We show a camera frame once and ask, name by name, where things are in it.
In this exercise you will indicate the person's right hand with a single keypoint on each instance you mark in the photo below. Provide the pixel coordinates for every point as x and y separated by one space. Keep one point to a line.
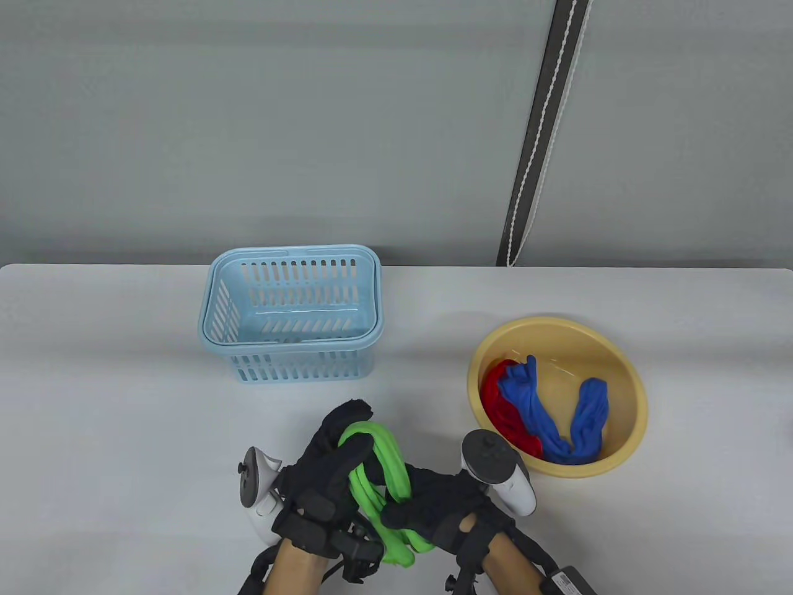
440 505

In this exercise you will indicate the person's left hand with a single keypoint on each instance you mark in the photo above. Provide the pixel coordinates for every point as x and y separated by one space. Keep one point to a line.
322 477

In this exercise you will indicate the green rectangular towel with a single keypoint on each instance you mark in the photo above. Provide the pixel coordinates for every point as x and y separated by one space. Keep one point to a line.
390 462

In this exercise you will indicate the red rectangular towel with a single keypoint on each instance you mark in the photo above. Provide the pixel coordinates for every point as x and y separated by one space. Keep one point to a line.
495 403

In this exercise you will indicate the blue rectangular towel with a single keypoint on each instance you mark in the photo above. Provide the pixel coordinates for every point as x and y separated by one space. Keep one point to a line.
533 415

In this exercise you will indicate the person's left forearm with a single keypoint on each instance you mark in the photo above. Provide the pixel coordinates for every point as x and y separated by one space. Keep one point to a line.
294 570

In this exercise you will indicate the person's right forearm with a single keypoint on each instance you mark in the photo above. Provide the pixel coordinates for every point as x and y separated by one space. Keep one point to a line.
511 570

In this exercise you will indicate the white and black left controller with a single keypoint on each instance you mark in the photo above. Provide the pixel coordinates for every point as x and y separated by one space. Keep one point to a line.
260 471

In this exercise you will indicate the white and black controller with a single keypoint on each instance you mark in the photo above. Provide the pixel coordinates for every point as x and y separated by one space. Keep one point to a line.
260 471
495 462

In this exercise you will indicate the white and black right controller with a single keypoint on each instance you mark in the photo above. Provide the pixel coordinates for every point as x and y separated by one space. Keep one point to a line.
495 462

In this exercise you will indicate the light blue plastic basket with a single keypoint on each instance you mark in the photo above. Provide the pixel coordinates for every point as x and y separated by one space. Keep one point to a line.
291 365

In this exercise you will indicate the black right wrist box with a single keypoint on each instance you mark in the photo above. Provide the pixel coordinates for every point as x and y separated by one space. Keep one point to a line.
567 581

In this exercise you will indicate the yellow plastic basin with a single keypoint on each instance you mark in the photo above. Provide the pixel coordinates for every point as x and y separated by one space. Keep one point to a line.
619 396

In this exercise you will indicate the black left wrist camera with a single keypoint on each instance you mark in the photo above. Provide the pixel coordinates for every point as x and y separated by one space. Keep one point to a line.
359 551

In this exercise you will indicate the dark vertical wall strip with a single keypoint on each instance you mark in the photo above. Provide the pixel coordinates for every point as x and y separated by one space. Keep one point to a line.
545 124

